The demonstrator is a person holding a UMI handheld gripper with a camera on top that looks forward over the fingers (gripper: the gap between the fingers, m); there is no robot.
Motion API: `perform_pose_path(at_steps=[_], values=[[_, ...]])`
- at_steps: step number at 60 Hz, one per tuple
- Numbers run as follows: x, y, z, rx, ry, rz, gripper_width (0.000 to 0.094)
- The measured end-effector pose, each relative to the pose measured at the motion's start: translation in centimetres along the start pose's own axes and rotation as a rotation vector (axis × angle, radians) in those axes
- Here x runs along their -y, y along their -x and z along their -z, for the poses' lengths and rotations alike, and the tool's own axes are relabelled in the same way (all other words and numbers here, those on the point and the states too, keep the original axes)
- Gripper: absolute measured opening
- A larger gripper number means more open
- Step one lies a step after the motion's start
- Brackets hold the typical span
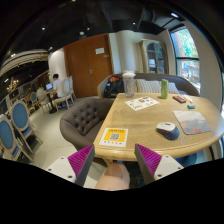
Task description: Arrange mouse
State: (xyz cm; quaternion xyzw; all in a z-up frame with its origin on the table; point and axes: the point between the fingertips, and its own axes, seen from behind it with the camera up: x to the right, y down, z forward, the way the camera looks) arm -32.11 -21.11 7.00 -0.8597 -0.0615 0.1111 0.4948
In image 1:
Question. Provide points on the grey tufted armchair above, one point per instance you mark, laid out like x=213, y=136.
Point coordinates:
x=81, y=123

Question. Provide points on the green bottle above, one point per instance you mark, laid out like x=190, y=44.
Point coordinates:
x=164, y=88

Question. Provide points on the red and black phone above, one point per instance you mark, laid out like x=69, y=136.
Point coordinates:
x=179, y=99

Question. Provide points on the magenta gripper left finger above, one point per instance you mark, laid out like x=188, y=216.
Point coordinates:
x=75, y=167

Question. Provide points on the blue upholstered chair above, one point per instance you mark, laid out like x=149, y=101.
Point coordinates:
x=20, y=118
x=8, y=140

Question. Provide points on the white dining chair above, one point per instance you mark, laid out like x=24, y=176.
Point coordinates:
x=66, y=92

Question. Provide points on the person in white shirt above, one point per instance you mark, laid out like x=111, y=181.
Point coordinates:
x=57, y=87

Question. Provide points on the glass display cabinet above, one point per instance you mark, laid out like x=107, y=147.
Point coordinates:
x=154, y=56

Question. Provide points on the person's knee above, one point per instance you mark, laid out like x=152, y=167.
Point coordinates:
x=115, y=177

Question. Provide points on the grey sofa with cushions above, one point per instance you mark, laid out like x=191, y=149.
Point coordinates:
x=151, y=83

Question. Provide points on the wooden double door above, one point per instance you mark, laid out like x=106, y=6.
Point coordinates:
x=88, y=62

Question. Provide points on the open laptop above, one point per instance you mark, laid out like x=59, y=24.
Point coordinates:
x=49, y=86

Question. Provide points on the printed menu sheet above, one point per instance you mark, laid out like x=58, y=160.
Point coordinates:
x=141, y=103

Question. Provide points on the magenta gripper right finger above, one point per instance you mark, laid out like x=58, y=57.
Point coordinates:
x=154, y=166

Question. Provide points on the yellow QR code sticker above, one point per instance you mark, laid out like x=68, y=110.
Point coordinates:
x=114, y=137

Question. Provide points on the white and blue computer mouse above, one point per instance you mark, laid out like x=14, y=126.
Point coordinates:
x=168, y=130

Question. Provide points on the black and orange backpack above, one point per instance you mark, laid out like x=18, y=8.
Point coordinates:
x=113, y=87

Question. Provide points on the white pen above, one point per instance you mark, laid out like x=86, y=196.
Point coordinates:
x=188, y=98

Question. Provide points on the small teal eraser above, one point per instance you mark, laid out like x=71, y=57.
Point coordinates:
x=191, y=106

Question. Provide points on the grey patterned mouse pad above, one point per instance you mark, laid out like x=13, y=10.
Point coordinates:
x=192, y=122

